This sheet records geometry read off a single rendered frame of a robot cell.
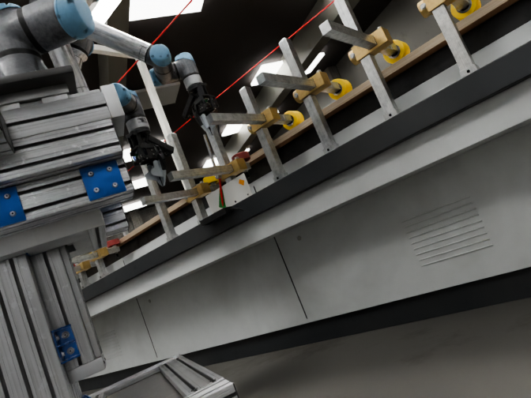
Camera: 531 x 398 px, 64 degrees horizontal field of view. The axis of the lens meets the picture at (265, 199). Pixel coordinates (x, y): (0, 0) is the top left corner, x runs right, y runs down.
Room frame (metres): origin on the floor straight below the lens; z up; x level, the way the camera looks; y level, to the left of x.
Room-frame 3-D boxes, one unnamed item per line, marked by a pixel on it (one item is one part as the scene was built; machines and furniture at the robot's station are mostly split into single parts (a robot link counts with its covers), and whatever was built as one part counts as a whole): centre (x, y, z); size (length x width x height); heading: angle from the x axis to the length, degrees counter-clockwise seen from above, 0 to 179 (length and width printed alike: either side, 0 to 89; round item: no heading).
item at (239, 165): (1.81, 0.09, 0.84); 0.14 x 0.06 x 0.05; 51
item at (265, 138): (1.66, -0.09, 0.87); 0.04 x 0.04 x 0.48; 51
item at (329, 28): (1.28, -0.47, 0.95); 0.50 x 0.04 x 0.04; 141
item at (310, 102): (1.51, -0.28, 0.92); 0.04 x 0.04 x 0.48; 51
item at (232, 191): (1.82, 0.15, 0.75); 0.26 x 0.01 x 0.10; 51
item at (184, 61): (1.71, 0.10, 1.30); 0.09 x 0.08 x 0.11; 101
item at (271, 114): (1.65, -0.11, 0.94); 0.14 x 0.06 x 0.05; 51
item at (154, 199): (1.87, 0.33, 0.84); 0.44 x 0.03 x 0.04; 141
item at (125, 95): (1.38, 0.34, 1.12); 0.11 x 0.11 x 0.08; 1
